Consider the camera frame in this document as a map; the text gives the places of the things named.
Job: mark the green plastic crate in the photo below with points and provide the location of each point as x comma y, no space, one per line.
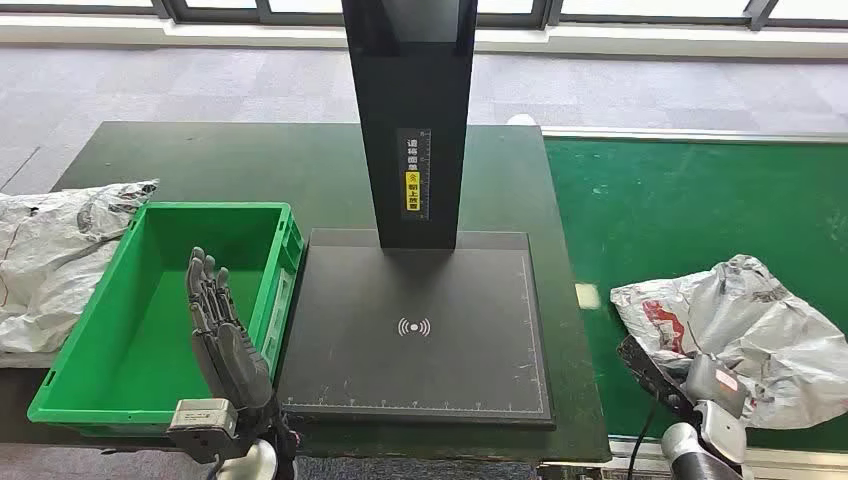
152,318

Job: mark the green conveyor belt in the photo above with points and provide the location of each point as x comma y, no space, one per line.
696,212

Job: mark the black inbound scanning machine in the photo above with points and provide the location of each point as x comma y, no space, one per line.
411,99

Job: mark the small white round cap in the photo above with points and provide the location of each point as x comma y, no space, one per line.
522,120

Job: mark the grey parcel bag red lettering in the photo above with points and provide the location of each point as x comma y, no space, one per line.
762,318

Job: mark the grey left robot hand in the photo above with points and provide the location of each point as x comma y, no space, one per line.
232,358

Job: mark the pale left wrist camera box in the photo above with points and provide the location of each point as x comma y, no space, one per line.
202,417

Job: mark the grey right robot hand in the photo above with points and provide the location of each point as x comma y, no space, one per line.
712,381

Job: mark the large crumpled grey parcel bag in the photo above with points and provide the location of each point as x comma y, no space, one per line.
53,265

